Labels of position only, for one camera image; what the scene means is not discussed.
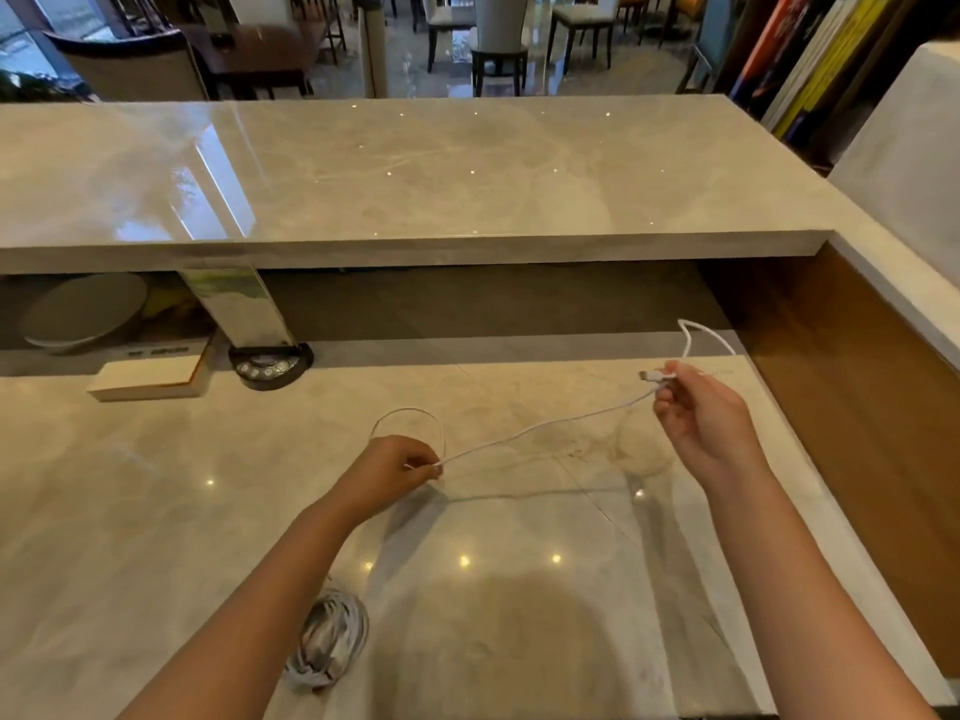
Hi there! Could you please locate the dark wooden frame armchair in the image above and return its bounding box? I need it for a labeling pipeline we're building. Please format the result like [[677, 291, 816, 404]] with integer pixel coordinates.
[[112, 0, 226, 38], [292, 0, 348, 65]]

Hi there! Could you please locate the dark wooden table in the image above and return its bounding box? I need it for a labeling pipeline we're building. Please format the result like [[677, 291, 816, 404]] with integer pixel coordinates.
[[179, 20, 331, 102]]

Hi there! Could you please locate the teal chair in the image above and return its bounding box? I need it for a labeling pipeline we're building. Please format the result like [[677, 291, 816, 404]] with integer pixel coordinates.
[[674, 0, 740, 96]]

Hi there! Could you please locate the row of upright books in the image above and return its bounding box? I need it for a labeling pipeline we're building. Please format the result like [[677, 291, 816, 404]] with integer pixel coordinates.
[[731, 0, 901, 143]]

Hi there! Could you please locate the dark wooden bookshelf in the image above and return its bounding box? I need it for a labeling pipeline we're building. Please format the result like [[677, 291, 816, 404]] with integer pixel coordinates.
[[712, 0, 960, 173]]

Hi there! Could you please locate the tall white high-back chair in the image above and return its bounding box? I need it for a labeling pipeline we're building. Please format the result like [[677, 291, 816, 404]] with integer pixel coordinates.
[[470, 0, 531, 98]]

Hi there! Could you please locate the person's right forearm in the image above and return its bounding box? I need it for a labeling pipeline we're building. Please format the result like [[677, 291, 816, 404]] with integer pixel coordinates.
[[704, 464, 939, 720]]

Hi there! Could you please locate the person's left forearm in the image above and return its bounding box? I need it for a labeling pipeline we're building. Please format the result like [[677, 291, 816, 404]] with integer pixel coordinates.
[[116, 494, 376, 720]]

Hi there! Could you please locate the person's right hand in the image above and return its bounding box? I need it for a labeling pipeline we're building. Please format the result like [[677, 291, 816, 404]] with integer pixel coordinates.
[[652, 359, 774, 496]]

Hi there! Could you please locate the white dining chair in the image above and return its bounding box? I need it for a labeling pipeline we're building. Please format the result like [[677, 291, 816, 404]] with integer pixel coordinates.
[[419, 0, 478, 74], [545, 0, 622, 76]]

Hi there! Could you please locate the black round button base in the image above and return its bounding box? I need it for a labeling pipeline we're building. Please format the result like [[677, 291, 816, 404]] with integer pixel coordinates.
[[228, 342, 316, 392]]

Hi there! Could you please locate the dark yellow printed packet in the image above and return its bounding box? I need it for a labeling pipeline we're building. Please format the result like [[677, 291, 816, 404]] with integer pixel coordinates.
[[142, 273, 219, 342]]

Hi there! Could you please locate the round grey plate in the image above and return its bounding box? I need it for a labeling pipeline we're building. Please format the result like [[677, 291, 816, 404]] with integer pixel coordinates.
[[20, 271, 150, 356]]

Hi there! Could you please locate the white flat box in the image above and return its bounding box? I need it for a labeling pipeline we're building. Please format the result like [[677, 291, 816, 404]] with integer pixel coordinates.
[[86, 333, 219, 404]]

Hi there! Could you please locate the clear acrylic sign holder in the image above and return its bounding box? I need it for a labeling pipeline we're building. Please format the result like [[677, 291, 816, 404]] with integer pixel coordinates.
[[178, 265, 298, 351]]

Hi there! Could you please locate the green potted plant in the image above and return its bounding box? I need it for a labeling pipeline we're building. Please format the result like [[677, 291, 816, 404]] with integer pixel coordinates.
[[0, 66, 91, 104]]

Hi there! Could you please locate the white cushioned wooden armchair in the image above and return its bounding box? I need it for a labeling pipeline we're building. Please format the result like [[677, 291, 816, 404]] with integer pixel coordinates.
[[224, 0, 294, 27]]

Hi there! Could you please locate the curved beige armchair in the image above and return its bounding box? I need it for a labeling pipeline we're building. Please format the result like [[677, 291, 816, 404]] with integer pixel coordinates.
[[43, 27, 211, 104]]

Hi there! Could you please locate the person's left hand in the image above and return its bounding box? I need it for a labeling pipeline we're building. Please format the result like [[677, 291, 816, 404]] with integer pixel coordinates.
[[322, 434, 444, 530]]

